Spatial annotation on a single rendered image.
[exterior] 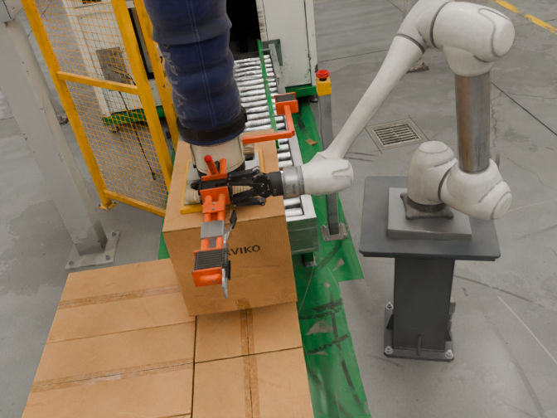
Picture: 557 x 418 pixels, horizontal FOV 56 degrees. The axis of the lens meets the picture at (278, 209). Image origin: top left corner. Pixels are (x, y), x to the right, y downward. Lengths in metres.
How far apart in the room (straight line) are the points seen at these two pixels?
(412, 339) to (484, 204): 0.90
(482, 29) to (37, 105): 2.20
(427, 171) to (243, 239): 0.72
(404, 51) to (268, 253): 0.76
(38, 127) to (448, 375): 2.37
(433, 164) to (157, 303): 1.22
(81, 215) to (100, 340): 1.27
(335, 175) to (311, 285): 1.45
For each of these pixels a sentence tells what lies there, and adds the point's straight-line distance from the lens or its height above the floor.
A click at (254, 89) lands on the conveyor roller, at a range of 3.85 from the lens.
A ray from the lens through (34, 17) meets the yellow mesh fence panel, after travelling 3.39.
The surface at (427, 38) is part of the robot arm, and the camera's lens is 1.65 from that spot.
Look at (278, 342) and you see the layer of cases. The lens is 1.99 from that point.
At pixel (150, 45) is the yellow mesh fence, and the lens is 3.31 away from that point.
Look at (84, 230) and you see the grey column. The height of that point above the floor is 0.21.
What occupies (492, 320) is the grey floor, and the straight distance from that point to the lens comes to 2.81.
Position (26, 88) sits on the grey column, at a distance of 2.97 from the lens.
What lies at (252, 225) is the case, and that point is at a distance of 1.69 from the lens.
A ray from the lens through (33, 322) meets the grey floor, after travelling 3.28.
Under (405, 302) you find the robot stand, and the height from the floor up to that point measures 0.34.
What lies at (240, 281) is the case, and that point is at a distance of 1.85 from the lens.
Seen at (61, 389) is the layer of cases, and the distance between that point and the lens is 2.13.
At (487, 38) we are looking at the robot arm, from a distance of 1.54.
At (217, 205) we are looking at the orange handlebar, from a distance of 1.51.
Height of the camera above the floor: 2.09
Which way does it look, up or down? 37 degrees down
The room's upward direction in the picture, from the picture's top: 8 degrees counter-clockwise
